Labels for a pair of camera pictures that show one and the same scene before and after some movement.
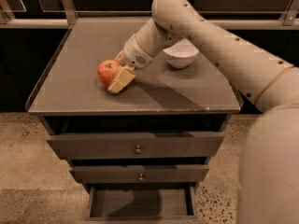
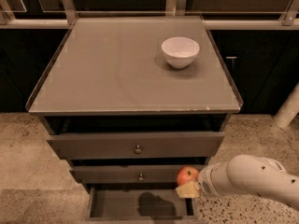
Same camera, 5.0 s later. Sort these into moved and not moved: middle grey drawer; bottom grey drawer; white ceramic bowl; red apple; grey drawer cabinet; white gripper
Moved: white gripper; red apple
Not moved: white ceramic bowl; grey drawer cabinet; bottom grey drawer; middle grey drawer
